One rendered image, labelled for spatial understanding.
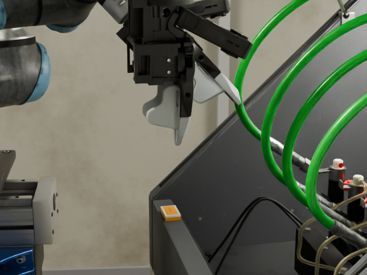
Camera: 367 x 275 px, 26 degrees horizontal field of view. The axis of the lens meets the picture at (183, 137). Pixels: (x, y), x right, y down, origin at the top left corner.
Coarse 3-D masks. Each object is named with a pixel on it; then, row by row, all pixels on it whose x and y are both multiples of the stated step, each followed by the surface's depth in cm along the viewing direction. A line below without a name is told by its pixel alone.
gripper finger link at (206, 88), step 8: (200, 72) 120; (200, 80) 120; (208, 80) 120; (216, 80) 119; (224, 80) 119; (200, 88) 120; (208, 88) 120; (216, 88) 120; (224, 88) 119; (232, 88) 120; (200, 96) 120; (208, 96) 120; (232, 96) 120
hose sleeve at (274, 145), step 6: (270, 138) 128; (270, 144) 128; (276, 144) 128; (282, 144) 129; (276, 150) 128; (282, 150) 128; (294, 156) 129; (300, 156) 130; (294, 162) 130; (300, 162) 130
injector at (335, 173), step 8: (344, 168) 132; (336, 176) 131; (344, 176) 132; (328, 184) 133; (336, 184) 132; (320, 192) 133; (328, 192) 133; (336, 192) 132; (344, 192) 133; (328, 200) 133; (336, 200) 133; (328, 232) 136; (336, 240) 135; (336, 248) 136
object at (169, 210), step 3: (165, 207) 153; (168, 207) 153; (171, 207) 153; (174, 207) 153; (165, 210) 152; (168, 210) 152; (171, 210) 152; (174, 210) 152; (162, 213) 152; (168, 213) 150; (171, 213) 150; (174, 213) 150; (177, 213) 151; (165, 219) 150; (168, 219) 150; (171, 219) 150; (174, 219) 150; (177, 219) 150; (180, 219) 150
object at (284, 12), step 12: (300, 0) 122; (288, 12) 122; (276, 24) 122; (264, 36) 122; (252, 48) 123; (240, 72) 123; (240, 84) 124; (240, 96) 125; (240, 108) 125; (240, 120) 126; (252, 132) 127
